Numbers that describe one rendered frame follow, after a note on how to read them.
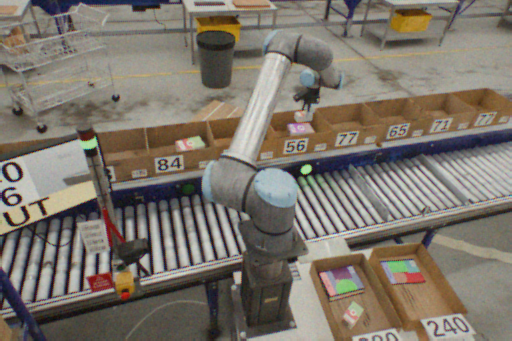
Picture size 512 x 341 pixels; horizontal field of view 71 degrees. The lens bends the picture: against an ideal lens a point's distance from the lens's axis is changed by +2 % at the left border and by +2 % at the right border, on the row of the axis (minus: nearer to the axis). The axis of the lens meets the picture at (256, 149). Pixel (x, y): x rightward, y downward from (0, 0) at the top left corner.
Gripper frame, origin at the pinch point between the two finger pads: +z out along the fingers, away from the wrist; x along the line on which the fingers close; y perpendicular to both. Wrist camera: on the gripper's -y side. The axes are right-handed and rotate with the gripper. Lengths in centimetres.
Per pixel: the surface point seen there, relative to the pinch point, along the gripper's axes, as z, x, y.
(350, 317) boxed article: 35, -112, -20
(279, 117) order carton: 15.0, 20.7, -7.4
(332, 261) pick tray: 34, -84, -15
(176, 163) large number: 19, -8, -83
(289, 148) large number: 19.9, -8.4, -10.7
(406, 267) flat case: 38, -95, 23
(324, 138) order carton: 15.9, -8.2, 13.7
